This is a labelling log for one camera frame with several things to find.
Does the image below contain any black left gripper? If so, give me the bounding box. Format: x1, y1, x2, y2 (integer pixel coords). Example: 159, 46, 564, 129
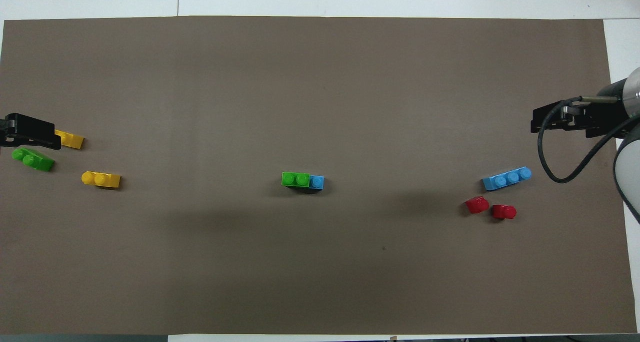
0, 113, 62, 150

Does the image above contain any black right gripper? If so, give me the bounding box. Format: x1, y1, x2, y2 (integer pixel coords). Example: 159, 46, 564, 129
531, 79, 630, 138

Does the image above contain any green two-stud toy block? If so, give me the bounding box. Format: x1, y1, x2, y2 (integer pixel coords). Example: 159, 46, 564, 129
281, 172, 311, 187
11, 148, 55, 172

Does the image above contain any brown paper table mat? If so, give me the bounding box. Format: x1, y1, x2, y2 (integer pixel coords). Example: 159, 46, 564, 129
0, 16, 638, 335

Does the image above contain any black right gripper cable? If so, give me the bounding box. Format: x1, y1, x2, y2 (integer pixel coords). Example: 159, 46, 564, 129
537, 97, 640, 184

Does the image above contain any yellow two-stud toy block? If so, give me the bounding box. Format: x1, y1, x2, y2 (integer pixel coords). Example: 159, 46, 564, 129
81, 171, 122, 189
54, 130, 85, 149

